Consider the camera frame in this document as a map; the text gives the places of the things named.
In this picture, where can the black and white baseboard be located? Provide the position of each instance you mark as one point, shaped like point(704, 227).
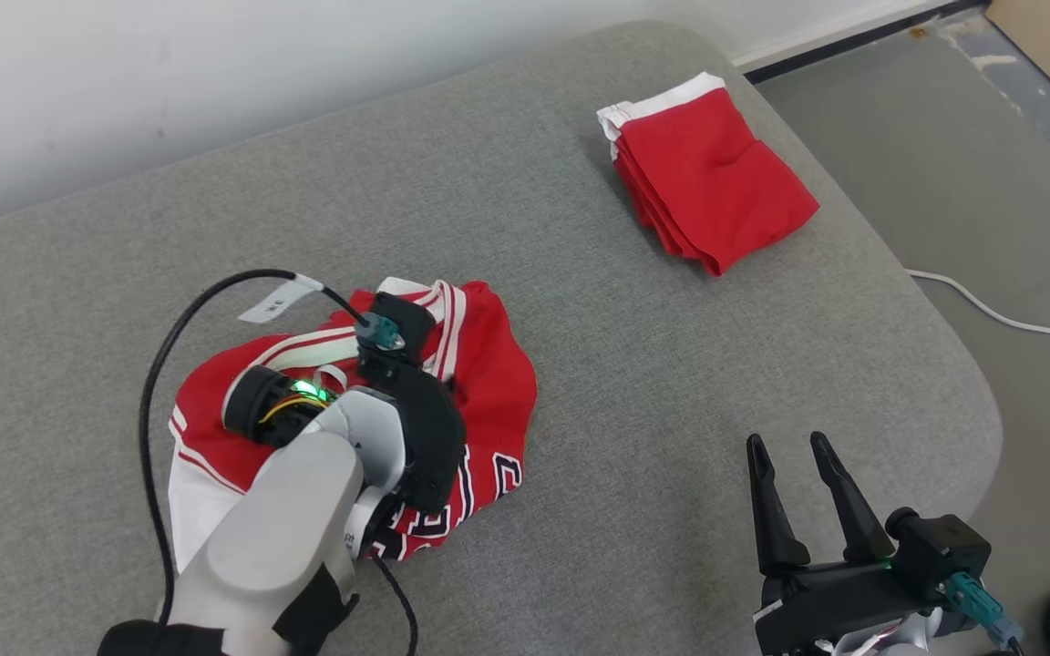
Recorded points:
point(853, 41)

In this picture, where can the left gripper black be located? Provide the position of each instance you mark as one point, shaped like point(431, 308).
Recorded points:
point(434, 437)

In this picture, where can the grey fabric sofa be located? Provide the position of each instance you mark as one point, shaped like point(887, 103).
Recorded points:
point(580, 410)

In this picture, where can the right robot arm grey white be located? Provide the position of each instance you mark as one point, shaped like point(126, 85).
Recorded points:
point(899, 640)

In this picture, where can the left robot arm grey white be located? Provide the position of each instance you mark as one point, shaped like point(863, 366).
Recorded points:
point(279, 538)

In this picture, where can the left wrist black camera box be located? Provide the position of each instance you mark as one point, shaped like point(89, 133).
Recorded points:
point(408, 317)

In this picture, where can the red shorts with white stripe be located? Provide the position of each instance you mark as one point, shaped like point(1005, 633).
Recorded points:
point(707, 173)

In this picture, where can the red basketball jersey striped trim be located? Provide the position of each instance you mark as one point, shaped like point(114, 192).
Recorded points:
point(498, 383)

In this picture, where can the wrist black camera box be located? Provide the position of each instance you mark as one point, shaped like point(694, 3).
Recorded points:
point(944, 551)
point(408, 317)

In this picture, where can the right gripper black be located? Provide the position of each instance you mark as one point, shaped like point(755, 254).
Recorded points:
point(835, 601)

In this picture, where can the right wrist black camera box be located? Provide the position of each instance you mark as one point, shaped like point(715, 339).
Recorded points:
point(944, 551)

